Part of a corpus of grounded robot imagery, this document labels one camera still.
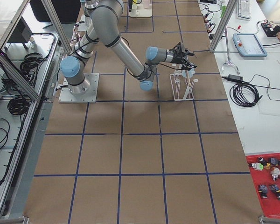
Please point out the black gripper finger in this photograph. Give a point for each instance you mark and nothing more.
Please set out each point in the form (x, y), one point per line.
(186, 52)
(187, 65)

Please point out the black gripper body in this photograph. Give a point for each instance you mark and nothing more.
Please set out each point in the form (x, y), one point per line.
(176, 59)

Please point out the light blue cup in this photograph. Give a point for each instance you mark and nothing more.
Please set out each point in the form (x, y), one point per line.
(188, 73)

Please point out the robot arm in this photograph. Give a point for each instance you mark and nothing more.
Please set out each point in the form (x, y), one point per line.
(88, 7)
(103, 27)

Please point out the black power adapter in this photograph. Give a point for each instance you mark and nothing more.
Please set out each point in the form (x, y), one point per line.
(235, 78)

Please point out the cream plastic tray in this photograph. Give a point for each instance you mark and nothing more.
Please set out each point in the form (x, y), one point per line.
(140, 8)

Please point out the blue teach pendant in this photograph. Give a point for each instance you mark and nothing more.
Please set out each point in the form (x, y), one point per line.
(248, 45)

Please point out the white keyboard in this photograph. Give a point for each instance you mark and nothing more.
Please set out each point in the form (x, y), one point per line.
(243, 10)

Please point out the red parts tray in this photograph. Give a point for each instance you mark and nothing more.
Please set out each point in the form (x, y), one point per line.
(265, 172)

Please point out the white wire cup rack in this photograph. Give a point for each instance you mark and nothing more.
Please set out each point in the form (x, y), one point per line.
(182, 88)

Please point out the aluminium frame post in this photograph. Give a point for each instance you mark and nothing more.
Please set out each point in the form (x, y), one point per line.
(222, 25)

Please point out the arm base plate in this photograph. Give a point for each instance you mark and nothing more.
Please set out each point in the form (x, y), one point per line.
(82, 24)
(83, 93)

